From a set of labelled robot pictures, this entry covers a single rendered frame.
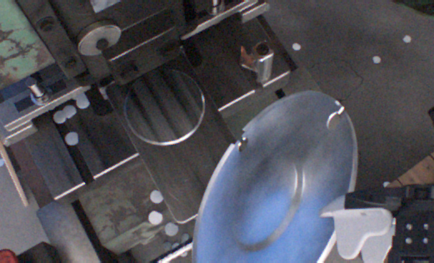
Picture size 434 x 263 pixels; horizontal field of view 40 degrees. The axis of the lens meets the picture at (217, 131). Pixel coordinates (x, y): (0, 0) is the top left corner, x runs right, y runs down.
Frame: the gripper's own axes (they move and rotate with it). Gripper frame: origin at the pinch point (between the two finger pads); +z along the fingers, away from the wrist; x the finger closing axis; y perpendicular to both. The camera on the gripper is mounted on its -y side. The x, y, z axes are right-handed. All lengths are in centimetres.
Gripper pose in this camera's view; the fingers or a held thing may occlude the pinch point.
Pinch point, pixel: (334, 208)
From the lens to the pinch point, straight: 62.9
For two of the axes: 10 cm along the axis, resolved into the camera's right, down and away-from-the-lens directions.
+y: -1.4, 9.4, -3.0
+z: -6.8, 1.3, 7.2
